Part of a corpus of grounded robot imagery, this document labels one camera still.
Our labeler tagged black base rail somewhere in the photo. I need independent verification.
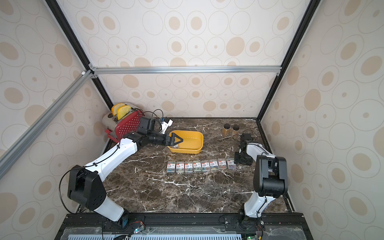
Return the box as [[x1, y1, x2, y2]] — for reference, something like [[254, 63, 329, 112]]
[[55, 213, 313, 240]]

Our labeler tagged horizontal aluminium frame bar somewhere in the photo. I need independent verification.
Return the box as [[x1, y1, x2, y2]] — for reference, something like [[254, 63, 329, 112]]
[[91, 66, 282, 75]]

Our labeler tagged yellow plastic storage tray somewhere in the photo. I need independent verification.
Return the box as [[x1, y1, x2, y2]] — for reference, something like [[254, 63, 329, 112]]
[[169, 130, 204, 154]]

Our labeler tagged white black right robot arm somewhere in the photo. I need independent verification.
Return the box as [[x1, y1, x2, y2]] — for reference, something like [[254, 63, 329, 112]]
[[235, 140, 289, 218]]

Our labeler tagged clear paper clip box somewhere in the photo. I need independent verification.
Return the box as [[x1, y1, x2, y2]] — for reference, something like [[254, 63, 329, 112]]
[[184, 162, 194, 173], [193, 161, 202, 172], [226, 158, 237, 170], [209, 160, 219, 172], [176, 162, 185, 174], [201, 160, 211, 173], [167, 161, 176, 174], [217, 159, 228, 170]]

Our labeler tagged yellow toast slice left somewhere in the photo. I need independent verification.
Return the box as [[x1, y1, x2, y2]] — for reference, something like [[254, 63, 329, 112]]
[[111, 103, 126, 116]]

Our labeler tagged red polka dot toaster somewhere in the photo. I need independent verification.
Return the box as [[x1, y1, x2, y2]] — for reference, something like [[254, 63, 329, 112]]
[[102, 103, 144, 143]]

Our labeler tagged yellow toast slice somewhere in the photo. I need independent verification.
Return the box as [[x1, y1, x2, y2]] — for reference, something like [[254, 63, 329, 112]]
[[111, 103, 126, 116], [117, 105, 131, 120]]

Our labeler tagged brown spice jar left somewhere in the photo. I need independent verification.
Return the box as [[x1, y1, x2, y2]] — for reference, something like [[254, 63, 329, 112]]
[[222, 123, 231, 138]]

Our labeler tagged yellow toast slice right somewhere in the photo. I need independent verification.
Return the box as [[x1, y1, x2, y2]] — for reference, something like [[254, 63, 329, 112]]
[[117, 105, 131, 120]]

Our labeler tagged diagonal aluminium frame bar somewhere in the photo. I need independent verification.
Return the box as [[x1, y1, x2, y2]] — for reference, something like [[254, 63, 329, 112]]
[[1, 70, 92, 178]]

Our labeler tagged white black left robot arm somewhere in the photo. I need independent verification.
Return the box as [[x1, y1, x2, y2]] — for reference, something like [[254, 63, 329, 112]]
[[68, 117, 184, 229]]

